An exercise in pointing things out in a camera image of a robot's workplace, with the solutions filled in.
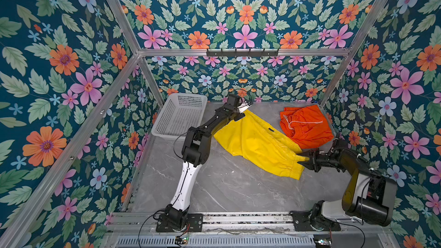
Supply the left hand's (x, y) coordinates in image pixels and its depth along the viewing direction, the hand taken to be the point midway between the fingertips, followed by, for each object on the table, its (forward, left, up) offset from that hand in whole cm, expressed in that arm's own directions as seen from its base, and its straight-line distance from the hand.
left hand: (242, 102), depth 102 cm
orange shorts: (-13, -40, -11) cm, 43 cm away
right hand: (-35, -25, -3) cm, 43 cm away
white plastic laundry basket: (+6, +41, -13) cm, 44 cm away
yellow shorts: (-17, -3, -10) cm, 20 cm away
